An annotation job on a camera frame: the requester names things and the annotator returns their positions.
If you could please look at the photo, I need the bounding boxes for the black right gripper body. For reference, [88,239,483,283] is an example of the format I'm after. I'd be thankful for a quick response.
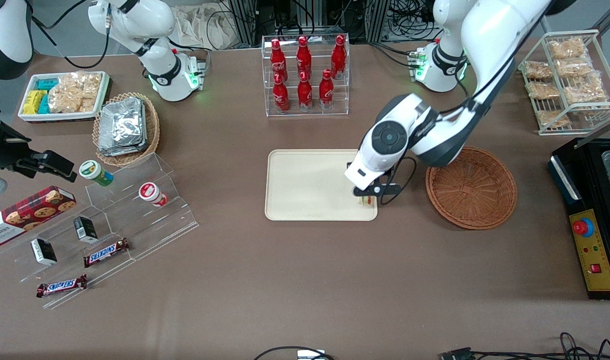
[0,107,33,171]

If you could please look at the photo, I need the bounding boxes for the white rectangular snack tray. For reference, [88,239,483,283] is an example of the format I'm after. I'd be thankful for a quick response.
[18,71,111,123]

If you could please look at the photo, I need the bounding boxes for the beige plastic tray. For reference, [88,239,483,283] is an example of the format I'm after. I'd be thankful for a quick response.
[265,149,378,222]

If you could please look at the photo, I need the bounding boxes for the oval light wicker basket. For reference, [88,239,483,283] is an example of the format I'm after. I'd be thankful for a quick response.
[92,92,161,168]

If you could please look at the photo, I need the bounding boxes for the round brown wicker basket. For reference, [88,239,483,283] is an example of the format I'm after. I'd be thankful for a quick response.
[425,146,517,231]

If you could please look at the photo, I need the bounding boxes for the green lid snack cup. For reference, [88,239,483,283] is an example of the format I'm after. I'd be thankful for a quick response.
[79,160,115,188]

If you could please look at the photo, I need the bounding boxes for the red Walkers cookie box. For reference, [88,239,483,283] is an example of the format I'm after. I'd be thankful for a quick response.
[0,185,78,247]

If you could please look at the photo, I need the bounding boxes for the yellow snack pack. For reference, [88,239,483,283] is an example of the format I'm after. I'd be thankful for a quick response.
[23,90,48,115]

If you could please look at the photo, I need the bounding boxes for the small black carton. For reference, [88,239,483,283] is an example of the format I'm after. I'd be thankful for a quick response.
[74,216,99,245]
[31,238,59,267]

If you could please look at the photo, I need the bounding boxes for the clear bag of crackers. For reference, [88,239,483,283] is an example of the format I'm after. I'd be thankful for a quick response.
[48,71,103,114]

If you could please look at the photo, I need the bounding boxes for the silver foil packet stack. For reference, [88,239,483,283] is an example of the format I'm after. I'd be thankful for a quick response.
[98,97,150,157]

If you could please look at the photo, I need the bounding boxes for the clear acrylic bottle rack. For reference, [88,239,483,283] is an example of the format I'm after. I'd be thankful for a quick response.
[261,34,350,118]

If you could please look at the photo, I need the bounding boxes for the clear acrylic stepped display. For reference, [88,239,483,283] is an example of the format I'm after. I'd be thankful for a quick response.
[0,152,200,310]

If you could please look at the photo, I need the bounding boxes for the red lid snack cup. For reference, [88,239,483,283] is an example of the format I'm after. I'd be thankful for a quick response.
[138,182,169,208]

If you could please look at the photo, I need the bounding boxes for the Snickers chocolate bar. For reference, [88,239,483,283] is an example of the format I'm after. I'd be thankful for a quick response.
[37,274,89,299]
[83,238,131,269]

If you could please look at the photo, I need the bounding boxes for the red cola bottle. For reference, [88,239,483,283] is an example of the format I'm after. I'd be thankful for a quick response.
[270,39,284,81]
[297,36,312,79]
[273,73,290,114]
[319,69,335,110]
[298,71,314,112]
[331,35,347,80]

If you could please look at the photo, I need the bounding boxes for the bagged fried snack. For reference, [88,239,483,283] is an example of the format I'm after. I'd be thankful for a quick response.
[524,60,554,80]
[536,109,571,129]
[555,58,593,79]
[527,81,561,100]
[548,37,587,60]
[563,77,608,105]

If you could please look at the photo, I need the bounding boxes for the white cloth bags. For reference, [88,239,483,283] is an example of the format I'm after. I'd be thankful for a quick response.
[174,4,238,51]

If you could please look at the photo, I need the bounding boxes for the black appliance housing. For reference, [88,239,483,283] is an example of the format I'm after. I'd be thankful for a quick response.
[547,137,610,301]

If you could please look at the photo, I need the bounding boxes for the yellow emergency stop panel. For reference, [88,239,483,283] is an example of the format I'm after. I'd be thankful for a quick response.
[569,209,610,294]

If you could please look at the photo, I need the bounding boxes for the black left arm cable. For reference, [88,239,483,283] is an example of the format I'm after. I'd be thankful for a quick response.
[379,47,516,206]

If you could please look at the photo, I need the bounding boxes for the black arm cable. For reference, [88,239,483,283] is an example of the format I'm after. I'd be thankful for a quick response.
[379,47,516,206]
[31,0,111,70]

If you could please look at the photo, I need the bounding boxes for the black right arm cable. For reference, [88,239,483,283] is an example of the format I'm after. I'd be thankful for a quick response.
[31,0,111,70]

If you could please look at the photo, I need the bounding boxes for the aluminium frame post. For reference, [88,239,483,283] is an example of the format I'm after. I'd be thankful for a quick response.
[229,0,258,49]
[364,0,391,44]

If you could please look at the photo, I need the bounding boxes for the black cable with connector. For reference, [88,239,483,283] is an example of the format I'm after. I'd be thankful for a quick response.
[438,332,610,360]

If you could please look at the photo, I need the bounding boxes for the black looped table cable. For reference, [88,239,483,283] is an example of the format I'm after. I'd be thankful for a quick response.
[253,345,336,360]

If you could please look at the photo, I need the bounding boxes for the white wire rack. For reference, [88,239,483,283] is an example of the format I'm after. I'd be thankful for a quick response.
[517,29,610,137]

